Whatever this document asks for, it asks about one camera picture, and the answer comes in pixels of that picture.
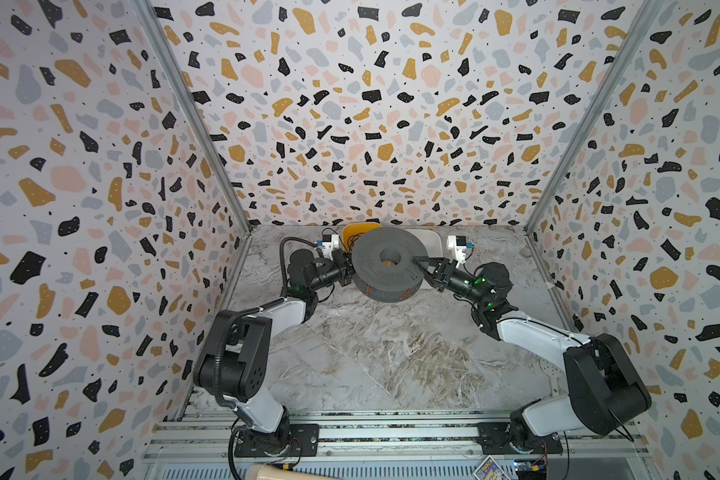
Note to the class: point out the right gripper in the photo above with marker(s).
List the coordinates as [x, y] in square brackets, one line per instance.
[442, 275]

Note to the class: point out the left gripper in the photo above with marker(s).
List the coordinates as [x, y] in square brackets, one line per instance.
[343, 274]

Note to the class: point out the black cable spool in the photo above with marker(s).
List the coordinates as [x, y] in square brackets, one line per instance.
[384, 266]

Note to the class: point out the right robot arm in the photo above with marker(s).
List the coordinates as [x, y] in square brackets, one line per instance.
[604, 390]

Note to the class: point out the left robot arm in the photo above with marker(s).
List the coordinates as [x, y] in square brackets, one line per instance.
[232, 363]

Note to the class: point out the white plastic bin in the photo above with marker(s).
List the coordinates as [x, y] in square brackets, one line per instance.
[431, 241]

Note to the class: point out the yellow plastic bin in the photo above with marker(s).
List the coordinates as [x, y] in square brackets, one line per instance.
[352, 231]

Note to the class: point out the colourful sticker card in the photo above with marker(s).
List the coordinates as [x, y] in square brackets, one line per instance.
[489, 469]

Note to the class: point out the beige cylinder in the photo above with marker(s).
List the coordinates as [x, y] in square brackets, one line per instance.
[268, 472]

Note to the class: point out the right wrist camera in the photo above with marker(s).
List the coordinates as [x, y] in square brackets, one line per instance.
[460, 248]

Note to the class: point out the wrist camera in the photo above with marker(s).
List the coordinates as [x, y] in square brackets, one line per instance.
[460, 248]
[329, 244]

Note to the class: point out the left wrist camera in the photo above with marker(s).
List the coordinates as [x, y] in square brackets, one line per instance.
[329, 244]

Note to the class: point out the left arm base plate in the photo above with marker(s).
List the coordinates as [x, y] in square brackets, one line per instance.
[297, 440]

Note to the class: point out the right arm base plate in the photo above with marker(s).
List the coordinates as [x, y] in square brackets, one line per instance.
[505, 438]

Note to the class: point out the aluminium mounting rail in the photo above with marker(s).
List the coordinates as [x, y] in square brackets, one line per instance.
[389, 435]

